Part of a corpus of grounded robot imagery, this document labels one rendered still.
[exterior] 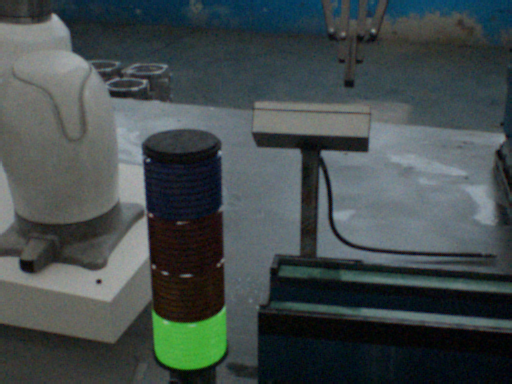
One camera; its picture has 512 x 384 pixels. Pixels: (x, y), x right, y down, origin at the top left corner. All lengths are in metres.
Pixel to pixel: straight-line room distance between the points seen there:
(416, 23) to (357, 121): 5.49
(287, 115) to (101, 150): 0.27
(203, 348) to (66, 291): 0.48
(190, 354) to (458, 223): 0.89
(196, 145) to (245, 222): 0.85
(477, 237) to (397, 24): 5.28
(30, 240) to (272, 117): 0.39
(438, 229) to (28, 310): 0.71
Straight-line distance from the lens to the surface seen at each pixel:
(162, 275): 0.61
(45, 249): 1.13
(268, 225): 1.40
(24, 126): 1.09
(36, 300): 1.13
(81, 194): 1.11
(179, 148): 0.57
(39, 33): 1.25
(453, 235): 1.40
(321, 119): 1.11
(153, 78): 3.42
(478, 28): 6.56
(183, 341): 0.63
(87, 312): 1.09
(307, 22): 6.76
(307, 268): 1.02
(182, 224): 0.58
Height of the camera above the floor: 1.41
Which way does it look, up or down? 23 degrees down
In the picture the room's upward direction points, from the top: straight up
